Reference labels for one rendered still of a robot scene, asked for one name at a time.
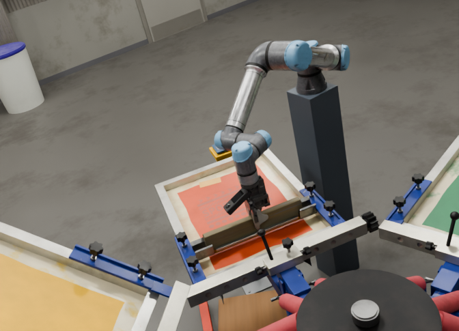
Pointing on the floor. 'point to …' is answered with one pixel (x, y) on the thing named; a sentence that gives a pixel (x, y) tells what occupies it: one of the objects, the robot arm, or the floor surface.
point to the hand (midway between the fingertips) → (254, 224)
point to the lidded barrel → (18, 79)
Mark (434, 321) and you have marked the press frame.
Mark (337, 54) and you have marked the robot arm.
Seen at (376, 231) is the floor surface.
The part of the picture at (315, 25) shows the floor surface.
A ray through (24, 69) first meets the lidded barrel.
